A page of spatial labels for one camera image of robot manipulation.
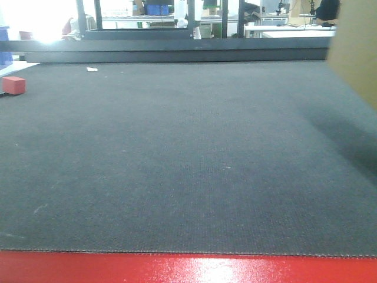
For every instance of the tall brown cardboard box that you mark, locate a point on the tall brown cardboard box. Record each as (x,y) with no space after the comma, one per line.
(352,53)

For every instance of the black conveyor belt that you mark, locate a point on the black conveyor belt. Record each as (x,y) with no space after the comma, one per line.
(269,158)

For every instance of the red conveyor front edge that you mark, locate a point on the red conveyor front edge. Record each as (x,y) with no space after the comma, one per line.
(17,266)

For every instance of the white work table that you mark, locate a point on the white work table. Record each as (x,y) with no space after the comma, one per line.
(288,31)

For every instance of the blue storage crate background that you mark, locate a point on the blue storage crate background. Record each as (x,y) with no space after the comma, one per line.
(157,10)

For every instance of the small red cube box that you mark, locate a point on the small red cube box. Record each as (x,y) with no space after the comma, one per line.
(14,85)

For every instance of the person in black shirt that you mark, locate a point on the person in black shirt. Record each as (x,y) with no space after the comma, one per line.
(327,12)

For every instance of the black metal conveyor frame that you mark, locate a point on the black metal conveyor frame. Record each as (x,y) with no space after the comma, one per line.
(219,50)

